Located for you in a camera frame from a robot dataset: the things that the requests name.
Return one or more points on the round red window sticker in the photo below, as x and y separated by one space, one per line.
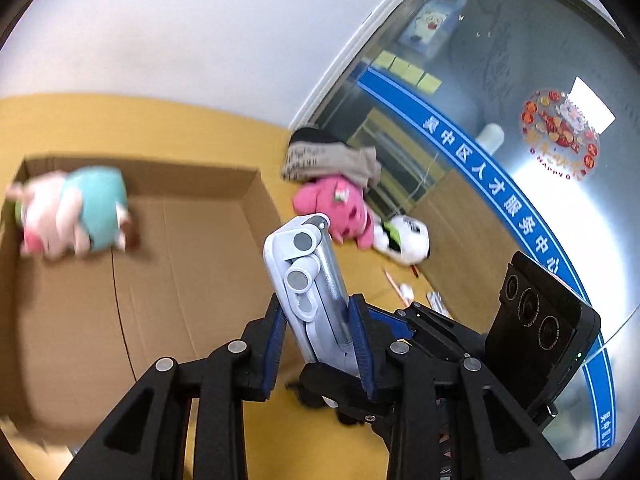
558 135

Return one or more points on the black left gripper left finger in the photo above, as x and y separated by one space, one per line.
144 436

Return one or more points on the pig plush teal shirt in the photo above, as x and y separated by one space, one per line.
76 212

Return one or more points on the grey folded garment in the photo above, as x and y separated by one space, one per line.
314 153

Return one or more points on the white panda plush toy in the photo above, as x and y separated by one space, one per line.
403 239

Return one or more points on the shallow cardboard box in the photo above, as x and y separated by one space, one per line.
78 332

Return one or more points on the yellow sticky notes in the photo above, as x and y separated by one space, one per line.
408 72

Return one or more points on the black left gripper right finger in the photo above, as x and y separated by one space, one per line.
449 418

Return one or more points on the white folding phone stand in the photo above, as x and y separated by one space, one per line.
305 275

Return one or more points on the sheep cartoon poster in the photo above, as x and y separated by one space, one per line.
431 27

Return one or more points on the pink plush toy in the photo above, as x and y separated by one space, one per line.
343 203

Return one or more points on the pens on table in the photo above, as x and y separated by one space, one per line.
417 288

